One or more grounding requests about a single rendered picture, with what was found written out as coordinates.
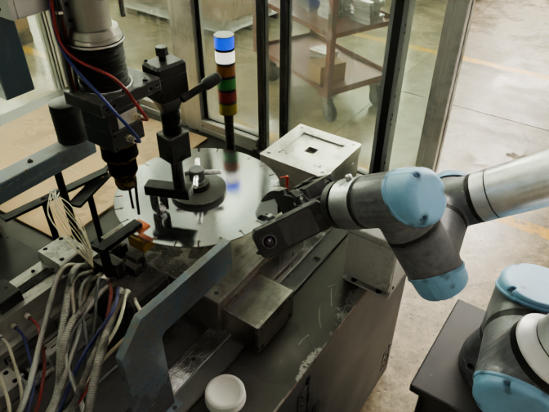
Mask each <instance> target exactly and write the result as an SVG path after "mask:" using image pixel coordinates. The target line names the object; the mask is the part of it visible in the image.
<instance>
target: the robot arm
mask: <svg viewBox="0 0 549 412"><path fill-rule="evenodd" d="M317 178H318V179H317ZM313 179H317V180H313ZM326 179H328V180H329V181H325V180H326ZM312 180H313V181H312ZM545 207H549V149H548V150H543V151H540V152H538V153H535V154H530V155H527V156H525V157H522V158H518V159H514V160H512V161H508V162H505V163H501V164H499V165H495V166H492V167H490V168H485V169H482V170H479V171H477V172H472V173H470V174H466V173H465V172H462V171H456V170H446V171H443V172H440V173H438V174H436V173H435V172H434V171H432V170H430V169H429V168H421V167H420V168H415V167H414V168H395V169H392V170H390V171H387V172H378V173H373V174H368V175H363V176H358V177H352V175H351V174H347V175H345V178H344V179H341V180H339V181H333V179H332V176H331V174H327V175H322V176H317V177H310V178H308V179H306V180H304V181H303V182H301V184H299V185H297V186H295V187H293V190H291V191H289V192H288V188H287V187H286V188H283V187H278V188H275V189H273V190H272V191H270V192H268V193H267V194H266V196H265V197H264V198H263V199H262V200H261V202H260V203H259V204H258V206H257V210H256V212H255V215H256V216H257V220H258V221H259V222H260V223H261V224H262V225H260V226H257V227H255V228H254V229H253V230H252V239H253V241H254V243H255V245H256V247H257V249H258V251H259V253H260V255H261V256H262V257H264V258H269V257H271V256H273V255H275V254H277V253H280V252H282V251H284V250H285V249H288V248H290V247H292V246H293V245H295V244H298V243H300V242H302V241H303V240H306V239H308V238H310V237H312V236H314V235H317V234H318V233H320V232H322V231H325V230H327V229H328V228H329V227H330V226H332V227H334V228H337V229H344V230H363V229H376V228H379V229H380V230H381V232H382V234H383V235H384V237H385V239H386V241H387V242H388V244H389V245H390V247H391V249H392V251H393V253H394V254H395V256H396V258H397V259H398V261H399V264H400V265H401V266H402V268H403V270H404V272H405V274H406V275H407V279H408V281H409V282H411V283H412V285H413V287H414V288H415V289H416V290H417V292H418V294H419V295H420V296H421V297H422V298H424V299H426V300H427V301H432V302H437V301H440V300H443V301H444V300H447V299H450V298H452V297H454V296H456V295H457V294H459V293H460V292H461V291H462V290H463V289H464V288H465V287H466V284H467V282H468V279H469V275H468V272H467V270H466V268H465V262H464V261H463V260H462V259H461V258H460V250H461V247H462V243H463V240H464V237H465V234H466V229H467V227H468V226H472V225H475V224H479V223H481V222H488V221H492V220H496V219H499V218H503V217H509V216H512V215H516V214H519V213H526V212H529V211H533V210H536V209H540V208H545ZM281 212H282V215H280V216H278V217H274V216H272V217H267V216H266V215H267V214H268V213H271V214H273V215H276V214H278V213H281ZM459 366H460V370H461V372H462V375H463V377H464V379H465V380H466V381H467V382H468V384H469V385H470V386H471V387H472V395H473V397H474V399H475V403H476V404H477V406H478V407H479V408H480V409H481V410H482V411H483V412H549V269H548V268H546V267H544V266H539V265H534V264H528V263H519V264H517V265H510V266H507V267H506V268H504V269H503V270H502V272H501V273H500V275H499V277H498V278H497V279H496V281H495V287H494V290H493V294H492V296H491V298H490V301H489V304H488V307H487V310H486V312H485V314H484V319H483V321H482V323H481V326H480V327H479V328H478V329H477V330H476V331H475V332H473V333H472V334H471V335H470V336H469V337H468V338H467V339H466V341H465V342H464V343H463V345H462V349H461V351H460V354H459Z"/></svg>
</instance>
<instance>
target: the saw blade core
mask: <svg viewBox="0 0 549 412"><path fill-rule="evenodd" d="M216 151H217V152H216ZM234 153H235V151H233V150H225V149H218V150H217V148H199V149H191V157H189V158H188V159H185V160H184V161H183V166H184V171H188V170H189V168H190V167H192V166H194V164H195V159H196V158H200V166H202V167H203V168H204V170H212V169H220V170H221V174H218V175H217V176H219V177H221V178H222V179H223V180H224V181H225V183H226V194H225V197H224V198H223V199H222V200H221V201H219V202H218V203H216V204H214V205H212V206H209V207H206V208H186V207H182V206H180V205H179V204H176V203H175V202H174V201H173V200H172V198H167V199H168V204H169V209H166V210H165V211H164V212H162V213H160V214H157V213H156V212H155V211H154V210H152V207H151V202H150V196H149V195H145V190H144V185H145V183H146V182H147V181H148V180H149V179H154V180H162V181H173V180H172V170H171V164H170V163H168V162H167V161H165V160H163V159H161V158H160V157H157V158H154V159H151V160H149V161H147V162H145V163H143V164H142V165H140V166H139V167H138V171H137V173H136V178H137V190H138V199H139V205H140V211H141V215H138V214H137V209H136V197H135V189H134V188H133V189H132V190H131V191H132V198H133V203H134V207H135V208H134V209H132V206H131V201H130V197H129V194H128V190H126V191H124V190H120V189H119V188H118V189H117V190H116V192H115V195H114V211H115V214H116V216H117V218H118V220H119V221H120V223H121V224H122V225H123V226H125V225H127V224H128V223H129V222H130V221H132V220H133V219H136V220H137V219H141V220H142V221H144V222H147V223H149V224H150V228H149V229H148V230H147V231H145V232H144V233H142V234H139V233H137V232H135V234H134V233H133V234H134V235H137V234H139V236H138V237H139V238H141V239H143V240H146V241H149V242H152V241H153V242H152V243H154V244H159V245H163V246H168V247H173V246H174V244H175V241H177V242H176V245H175V248H197V247H198V243H197V242H199V247H200V248H201V247H208V246H213V245H217V244H218V243H219V242H220V241H221V240H220V238H222V240H223V239H224V238H225V239H227V240H230V241H233V240H236V239H239V238H241V237H243V236H244V235H248V234H250V233H251V232H252V230H253V229H254V228H255V227H257V226H260V225H262V224H261V223H260V222H259V223H258V220H257V216H256V215H255V212H256V210H257V206H258V204H259V203H260V202H261V200H262V199H263V198H264V197H265V196H266V194H267V193H268V192H270V191H272V190H273V189H275V188H278V187H281V186H280V183H279V181H271V180H276V179H278V178H277V176H276V175H275V173H274V172H273V171H272V170H271V169H270V168H269V167H268V166H267V165H265V164H264V163H262V162H261V161H260V160H259V159H256V158H254V157H252V156H250V155H248V154H244V153H240V152H238V151H237V152H236V153H235V154H234ZM248 159H249V160H248ZM146 164H147V165H149V166H147V165H146ZM269 176H270V177H269ZM273 186H275V187H273ZM121 196H122V197H121ZM121 208H122V209H121ZM127 220H128V221H127ZM240 231H242V233H243V234H242V233H241V232H240ZM154 237H157V238H154Z"/></svg>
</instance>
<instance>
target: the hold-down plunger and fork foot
mask: <svg viewBox="0 0 549 412"><path fill-rule="evenodd" d="M171 170H172V180H173V181H162V180H154V179H149V180H148V181H147V182H146V183H145V185H144V190H145V195H149V196H150V202H151V207H152V210H154V211H155V212H156V213H157V214H160V213H161V212H160V207H159V202H158V197H159V199H160V202H163V203H164V205H165V207H166V209H169V204H168V199H167V198H172V199H184V200H190V197H191V195H192V194H193V193H194V192H193V185H192V184H190V183H185V173H184V166H183V162H181V163H176V164H174V165H171Z"/></svg>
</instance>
